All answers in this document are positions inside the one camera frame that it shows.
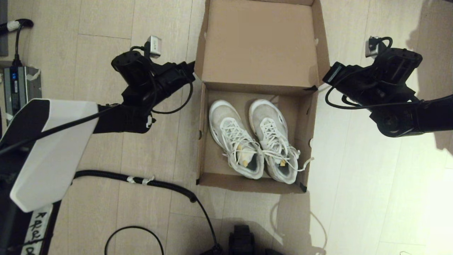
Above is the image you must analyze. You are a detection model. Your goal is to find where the dark grey panel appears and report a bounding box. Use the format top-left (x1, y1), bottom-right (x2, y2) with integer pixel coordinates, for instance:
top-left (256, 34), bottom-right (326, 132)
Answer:
top-left (0, 0), bottom-right (8, 56)

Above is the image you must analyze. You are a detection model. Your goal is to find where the black power cable white tape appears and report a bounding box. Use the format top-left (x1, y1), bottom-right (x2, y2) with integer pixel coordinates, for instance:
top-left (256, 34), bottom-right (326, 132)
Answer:
top-left (0, 19), bottom-right (34, 67)

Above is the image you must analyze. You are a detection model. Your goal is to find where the thin black cable loop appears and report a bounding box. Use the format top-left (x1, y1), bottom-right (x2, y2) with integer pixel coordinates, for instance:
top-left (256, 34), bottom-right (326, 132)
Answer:
top-left (104, 226), bottom-right (165, 255)

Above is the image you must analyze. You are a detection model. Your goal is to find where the black robot torso part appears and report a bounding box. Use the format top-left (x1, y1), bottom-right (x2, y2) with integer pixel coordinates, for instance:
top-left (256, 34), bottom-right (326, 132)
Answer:
top-left (228, 224), bottom-right (256, 255)

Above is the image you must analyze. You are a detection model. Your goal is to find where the grey power supply box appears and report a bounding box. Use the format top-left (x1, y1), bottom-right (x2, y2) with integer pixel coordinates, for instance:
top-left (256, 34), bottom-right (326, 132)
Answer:
top-left (4, 66), bottom-right (42, 114)

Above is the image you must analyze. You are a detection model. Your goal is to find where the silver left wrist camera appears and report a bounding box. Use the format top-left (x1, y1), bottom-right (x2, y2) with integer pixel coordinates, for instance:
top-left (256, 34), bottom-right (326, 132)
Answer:
top-left (146, 35), bottom-right (162, 59)

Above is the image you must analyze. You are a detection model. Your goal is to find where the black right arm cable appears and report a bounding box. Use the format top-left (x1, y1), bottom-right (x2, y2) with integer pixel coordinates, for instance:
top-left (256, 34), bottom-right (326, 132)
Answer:
top-left (325, 36), bottom-right (453, 110)

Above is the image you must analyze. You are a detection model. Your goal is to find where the white sneaker orange insole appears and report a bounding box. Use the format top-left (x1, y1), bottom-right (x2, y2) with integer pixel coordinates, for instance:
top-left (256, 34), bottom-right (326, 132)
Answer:
top-left (208, 100), bottom-right (265, 179)

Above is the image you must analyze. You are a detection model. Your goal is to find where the black corrugated cable conduit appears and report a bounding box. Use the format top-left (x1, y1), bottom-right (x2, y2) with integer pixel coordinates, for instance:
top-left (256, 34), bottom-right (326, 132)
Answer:
top-left (74, 170), bottom-right (223, 255)

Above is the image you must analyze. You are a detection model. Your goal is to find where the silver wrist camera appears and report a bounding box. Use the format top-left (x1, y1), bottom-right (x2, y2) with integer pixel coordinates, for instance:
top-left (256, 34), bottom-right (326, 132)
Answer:
top-left (146, 35), bottom-right (162, 59)
top-left (365, 36), bottom-right (381, 58)

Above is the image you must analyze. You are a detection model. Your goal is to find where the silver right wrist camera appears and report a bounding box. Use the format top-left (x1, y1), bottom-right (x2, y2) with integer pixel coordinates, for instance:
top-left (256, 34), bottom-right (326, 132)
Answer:
top-left (365, 36), bottom-right (381, 58)

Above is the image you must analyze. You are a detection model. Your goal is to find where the brown cardboard shoe box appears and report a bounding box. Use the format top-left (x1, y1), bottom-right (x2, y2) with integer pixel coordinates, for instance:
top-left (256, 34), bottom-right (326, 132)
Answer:
top-left (194, 0), bottom-right (331, 194)

